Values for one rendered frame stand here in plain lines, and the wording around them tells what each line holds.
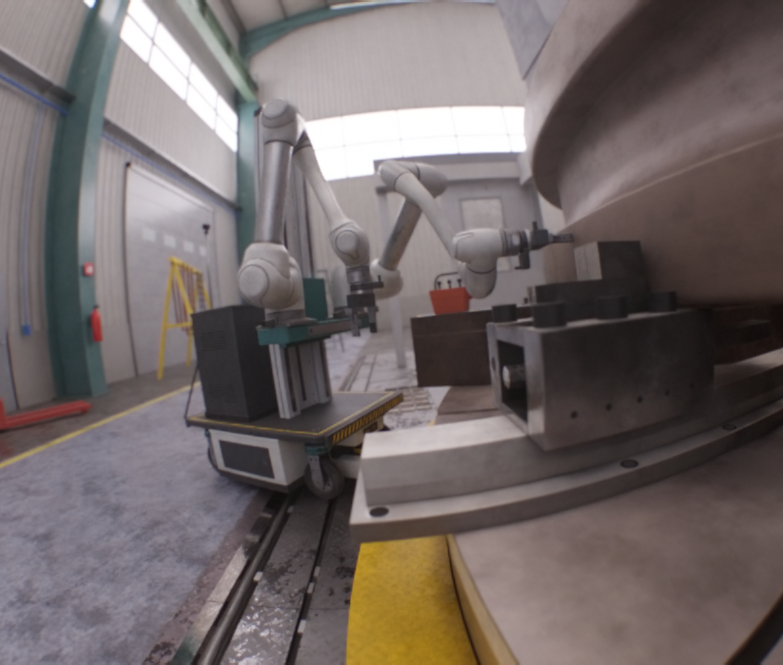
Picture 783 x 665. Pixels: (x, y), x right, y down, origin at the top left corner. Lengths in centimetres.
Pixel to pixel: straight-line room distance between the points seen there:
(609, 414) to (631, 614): 36
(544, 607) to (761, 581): 34
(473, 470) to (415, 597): 44
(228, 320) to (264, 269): 54
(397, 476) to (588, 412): 38
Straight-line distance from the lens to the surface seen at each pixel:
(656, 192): 90
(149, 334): 983
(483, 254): 117
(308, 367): 184
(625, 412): 76
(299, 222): 190
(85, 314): 673
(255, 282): 120
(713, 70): 101
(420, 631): 97
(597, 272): 85
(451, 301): 190
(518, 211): 519
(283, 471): 156
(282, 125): 138
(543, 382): 65
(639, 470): 86
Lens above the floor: 74
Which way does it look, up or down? 3 degrees down
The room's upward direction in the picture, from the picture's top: 7 degrees counter-clockwise
